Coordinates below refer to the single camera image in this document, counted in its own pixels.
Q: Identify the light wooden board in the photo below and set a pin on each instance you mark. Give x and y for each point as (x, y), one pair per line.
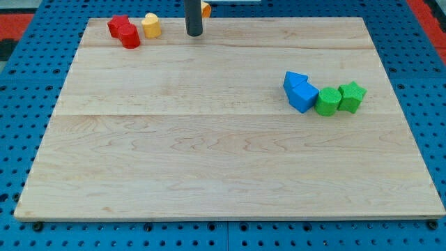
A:
(201, 129)

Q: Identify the blue triangular block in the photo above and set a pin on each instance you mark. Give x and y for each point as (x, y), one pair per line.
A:
(292, 80)

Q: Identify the blue cube block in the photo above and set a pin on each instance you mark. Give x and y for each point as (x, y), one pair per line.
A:
(302, 97)

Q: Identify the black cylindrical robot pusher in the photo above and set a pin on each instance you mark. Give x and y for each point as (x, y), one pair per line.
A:
(193, 18)

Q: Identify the green cylinder block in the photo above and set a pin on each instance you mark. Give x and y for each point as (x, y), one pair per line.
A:
(327, 101)

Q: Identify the orange block behind pusher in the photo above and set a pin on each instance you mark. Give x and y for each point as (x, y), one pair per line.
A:
(205, 9)

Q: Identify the yellow heart block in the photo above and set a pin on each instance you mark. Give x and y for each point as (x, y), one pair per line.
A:
(151, 26)

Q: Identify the red cylinder block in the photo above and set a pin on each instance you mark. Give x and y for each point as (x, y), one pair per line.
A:
(129, 36)

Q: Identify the green star block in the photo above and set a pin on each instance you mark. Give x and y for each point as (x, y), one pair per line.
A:
(352, 96)

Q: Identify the red star block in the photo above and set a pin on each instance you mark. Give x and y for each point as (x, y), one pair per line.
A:
(115, 23)

